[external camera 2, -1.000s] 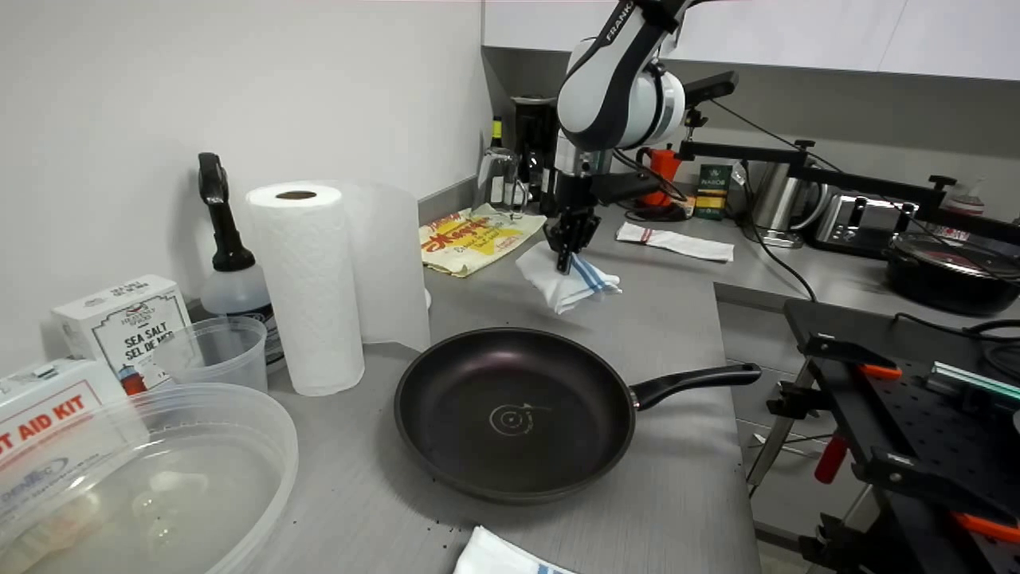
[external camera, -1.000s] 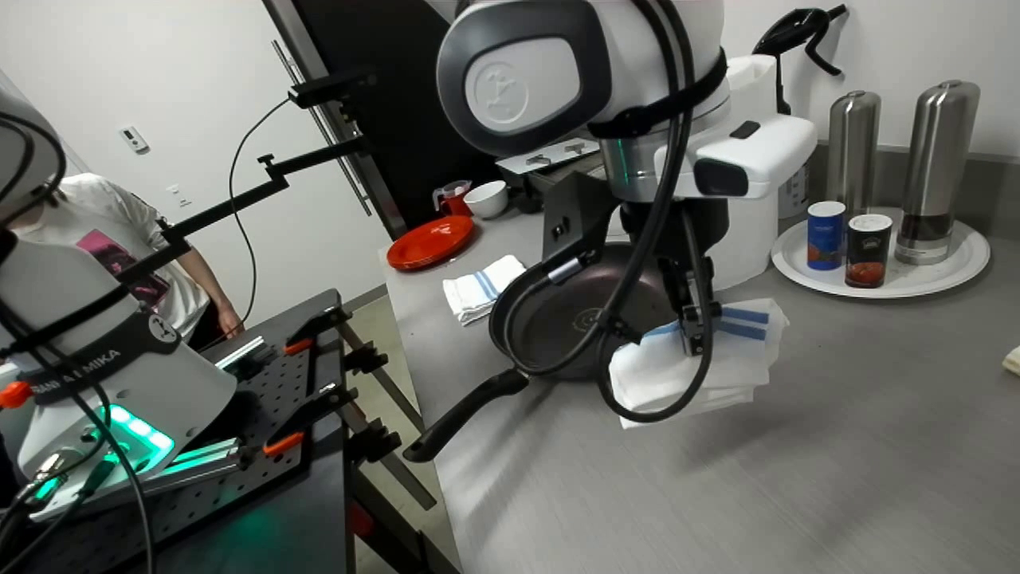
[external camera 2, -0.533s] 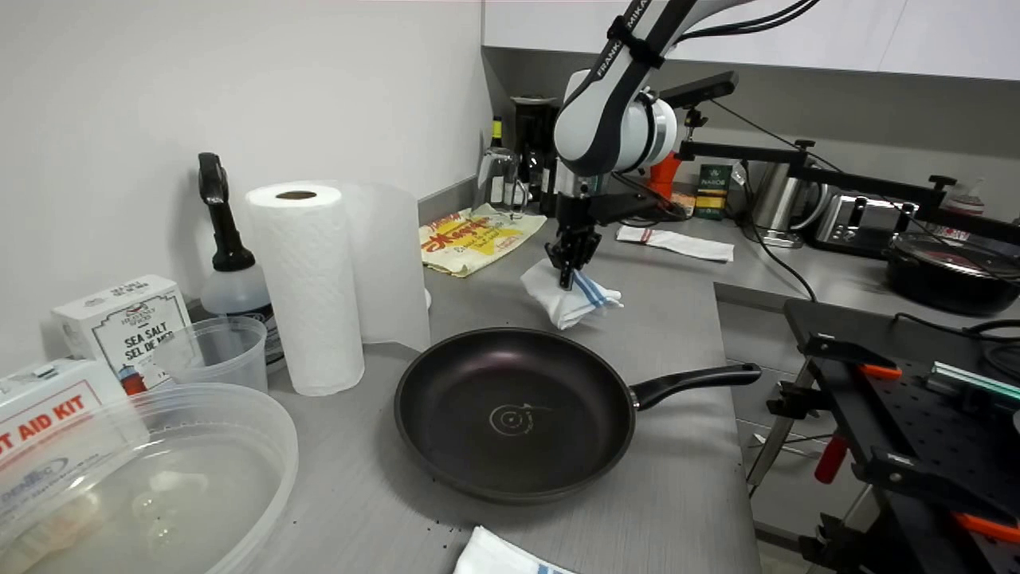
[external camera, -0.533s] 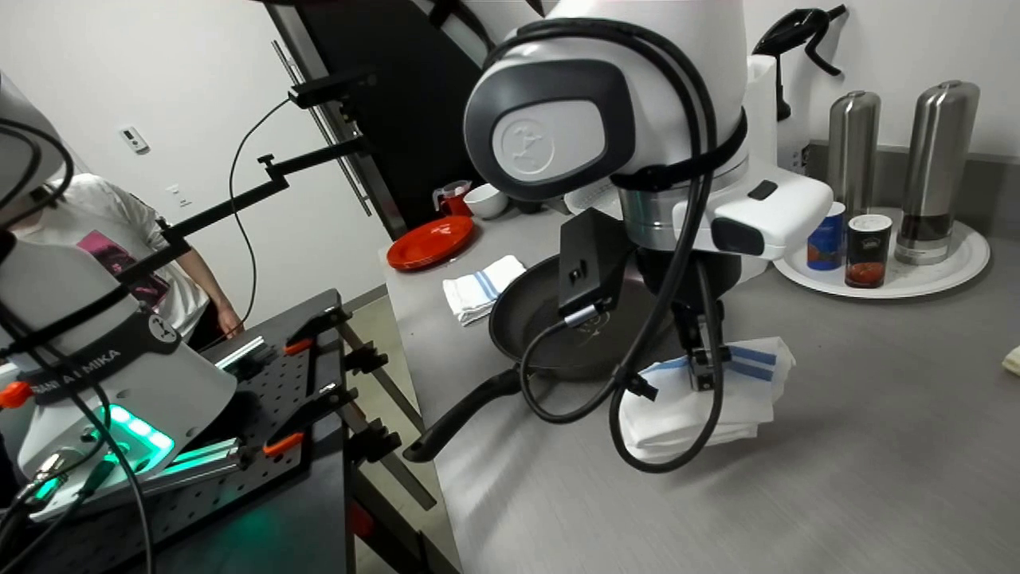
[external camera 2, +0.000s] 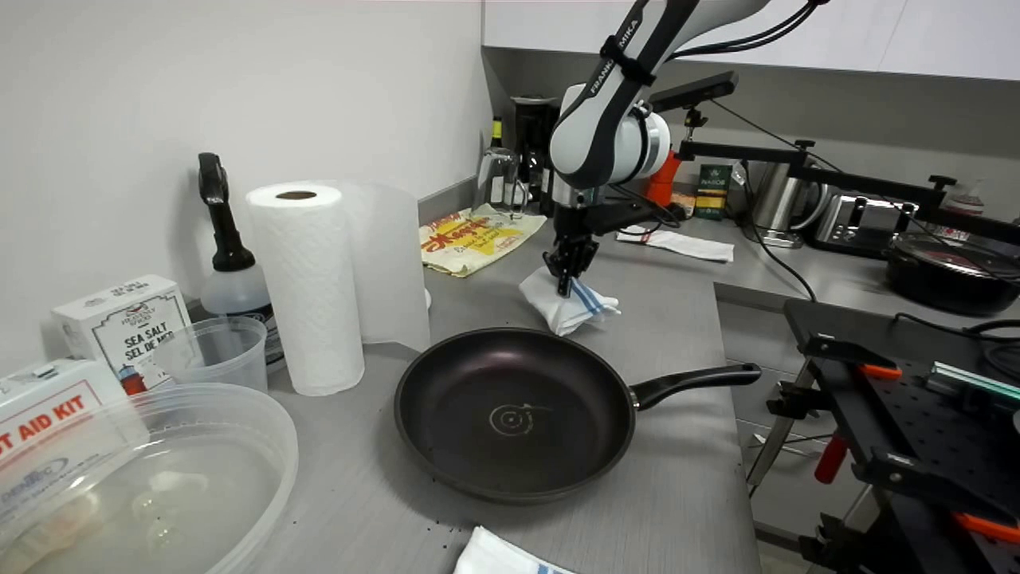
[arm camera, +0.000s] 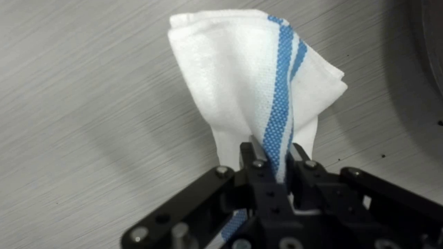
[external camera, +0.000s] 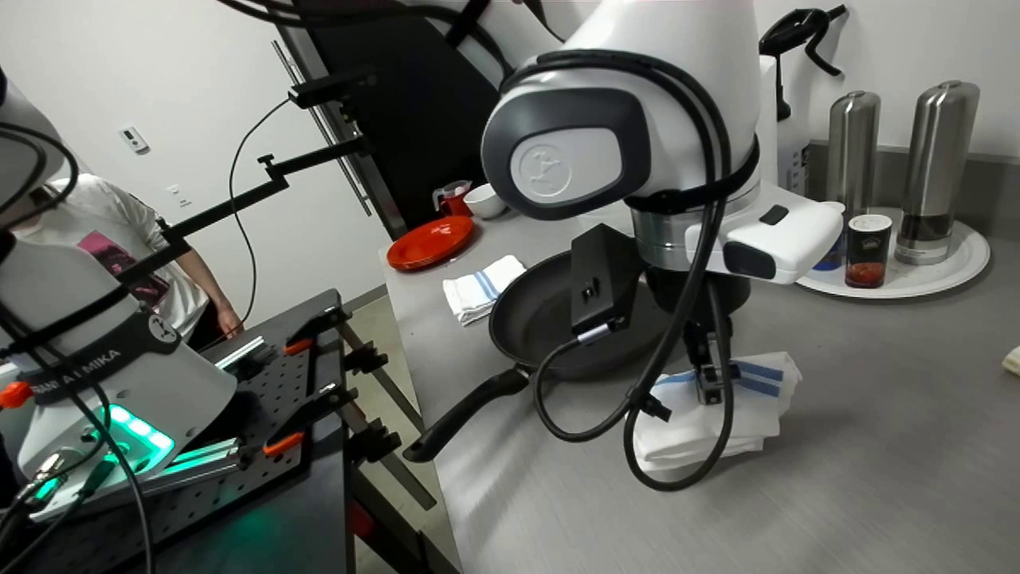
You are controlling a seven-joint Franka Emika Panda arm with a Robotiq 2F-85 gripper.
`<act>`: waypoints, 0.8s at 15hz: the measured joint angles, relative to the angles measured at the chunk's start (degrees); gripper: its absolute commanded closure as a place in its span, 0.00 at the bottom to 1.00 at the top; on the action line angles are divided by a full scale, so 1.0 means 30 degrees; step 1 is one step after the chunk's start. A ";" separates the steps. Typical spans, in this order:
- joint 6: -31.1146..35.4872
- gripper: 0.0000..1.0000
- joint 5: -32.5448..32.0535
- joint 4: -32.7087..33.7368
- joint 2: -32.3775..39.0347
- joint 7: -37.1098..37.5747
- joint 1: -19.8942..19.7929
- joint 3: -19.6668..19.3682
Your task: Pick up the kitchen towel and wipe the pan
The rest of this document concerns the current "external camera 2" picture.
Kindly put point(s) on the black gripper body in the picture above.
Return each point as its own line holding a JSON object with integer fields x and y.
{"x": 579, "y": 233}

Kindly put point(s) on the white blue-striped kitchen towel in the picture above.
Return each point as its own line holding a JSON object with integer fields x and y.
{"x": 551, "y": 311}

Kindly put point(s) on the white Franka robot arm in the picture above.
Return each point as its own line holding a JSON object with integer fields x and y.
{"x": 608, "y": 139}

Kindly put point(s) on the black non-stick frying pan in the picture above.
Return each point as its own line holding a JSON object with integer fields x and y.
{"x": 510, "y": 414}

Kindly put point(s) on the white paper towel roll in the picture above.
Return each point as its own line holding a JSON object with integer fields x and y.
{"x": 306, "y": 287}

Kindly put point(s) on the neatly folded blue-striped towel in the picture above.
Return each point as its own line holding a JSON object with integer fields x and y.
{"x": 496, "y": 557}

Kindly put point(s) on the yellow printed bag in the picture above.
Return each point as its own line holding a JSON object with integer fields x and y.
{"x": 478, "y": 241}

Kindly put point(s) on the tall stainless steel grinder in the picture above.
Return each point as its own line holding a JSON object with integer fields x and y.
{"x": 528, "y": 146}

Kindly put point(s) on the red kettle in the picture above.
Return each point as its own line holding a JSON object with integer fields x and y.
{"x": 668, "y": 185}

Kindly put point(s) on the short stainless steel grinder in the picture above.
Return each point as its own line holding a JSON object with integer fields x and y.
{"x": 491, "y": 176}

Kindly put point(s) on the folded white cloth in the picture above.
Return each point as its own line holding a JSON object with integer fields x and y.
{"x": 690, "y": 247}

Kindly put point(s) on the small green box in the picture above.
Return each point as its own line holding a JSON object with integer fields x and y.
{"x": 714, "y": 188}

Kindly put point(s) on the small clear plastic cup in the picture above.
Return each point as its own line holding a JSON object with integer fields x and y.
{"x": 240, "y": 354}

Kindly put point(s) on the spray bottle with black head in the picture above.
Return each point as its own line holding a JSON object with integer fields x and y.
{"x": 217, "y": 200}

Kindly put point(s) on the black round appliance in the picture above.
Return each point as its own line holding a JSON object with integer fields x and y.
{"x": 946, "y": 276}

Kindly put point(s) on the black perforated breadboard table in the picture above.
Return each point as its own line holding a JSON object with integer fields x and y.
{"x": 956, "y": 434}

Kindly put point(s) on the silver metal bar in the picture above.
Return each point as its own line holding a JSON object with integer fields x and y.
{"x": 976, "y": 379}

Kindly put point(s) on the large clear plastic bowl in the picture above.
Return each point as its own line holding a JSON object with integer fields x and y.
{"x": 213, "y": 497}

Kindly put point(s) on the white sea salt box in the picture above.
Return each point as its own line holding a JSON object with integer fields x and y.
{"x": 137, "y": 335}

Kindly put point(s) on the white first aid kit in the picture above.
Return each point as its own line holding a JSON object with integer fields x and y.
{"x": 65, "y": 414}

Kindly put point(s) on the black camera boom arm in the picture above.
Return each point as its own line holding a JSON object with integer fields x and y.
{"x": 743, "y": 152}

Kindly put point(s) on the black stereo camera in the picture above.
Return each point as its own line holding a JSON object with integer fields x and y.
{"x": 703, "y": 88}

